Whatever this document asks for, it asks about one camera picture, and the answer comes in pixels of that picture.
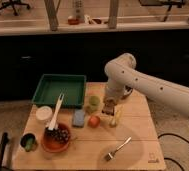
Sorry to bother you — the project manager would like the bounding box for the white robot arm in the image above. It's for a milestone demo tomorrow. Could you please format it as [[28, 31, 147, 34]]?
[[103, 53, 189, 119]]

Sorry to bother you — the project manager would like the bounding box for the green plastic cup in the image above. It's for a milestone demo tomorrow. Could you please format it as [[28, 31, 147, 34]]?
[[86, 96, 100, 113]]

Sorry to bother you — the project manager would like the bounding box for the yellow banana toy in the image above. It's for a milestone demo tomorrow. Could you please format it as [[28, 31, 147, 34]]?
[[110, 108, 122, 127]]

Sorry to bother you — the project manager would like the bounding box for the orange fruit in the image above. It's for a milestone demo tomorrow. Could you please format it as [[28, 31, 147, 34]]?
[[88, 116, 100, 128]]

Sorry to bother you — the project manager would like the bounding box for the blue sponge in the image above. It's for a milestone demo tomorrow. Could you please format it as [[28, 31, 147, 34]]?
[[72, 109, 85, 127]]

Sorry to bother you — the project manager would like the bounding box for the silver fork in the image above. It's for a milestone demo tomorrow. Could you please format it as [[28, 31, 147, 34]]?
[[103, 137, 131, 161]]

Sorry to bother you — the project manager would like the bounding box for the white spatula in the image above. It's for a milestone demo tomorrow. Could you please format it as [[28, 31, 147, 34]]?
[[48, 93, 64, 131]]

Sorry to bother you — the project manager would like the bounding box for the green plastic tray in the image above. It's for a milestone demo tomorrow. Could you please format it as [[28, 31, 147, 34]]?
[[32, 74, 86, 108]]

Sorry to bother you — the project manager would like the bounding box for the orange bowl with grapes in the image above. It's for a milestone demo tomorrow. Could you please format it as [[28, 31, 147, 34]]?
[[41, 123, 71, 153]]

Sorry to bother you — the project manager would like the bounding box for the white round container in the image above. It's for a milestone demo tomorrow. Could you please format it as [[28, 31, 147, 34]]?
[[36, 106, 52, 122]]

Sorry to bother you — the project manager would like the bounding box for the red bowl on shelf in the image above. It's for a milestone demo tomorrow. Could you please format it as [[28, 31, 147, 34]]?
[[67, 16, 80, 25]]

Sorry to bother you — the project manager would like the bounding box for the dark mug with green item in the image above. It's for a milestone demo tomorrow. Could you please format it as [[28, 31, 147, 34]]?
[[20, 133, 37, 152]]

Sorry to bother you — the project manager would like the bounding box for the black stand at left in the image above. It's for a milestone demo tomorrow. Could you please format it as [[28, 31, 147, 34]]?
[[0, 132, 9, 171]]

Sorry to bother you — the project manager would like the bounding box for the black office chair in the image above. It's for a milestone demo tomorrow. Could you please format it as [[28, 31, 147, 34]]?
[[0, 0, 31, 16]]

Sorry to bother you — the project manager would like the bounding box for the black cable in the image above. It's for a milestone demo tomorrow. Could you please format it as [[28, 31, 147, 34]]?
[[157, 132, 189, 171]]

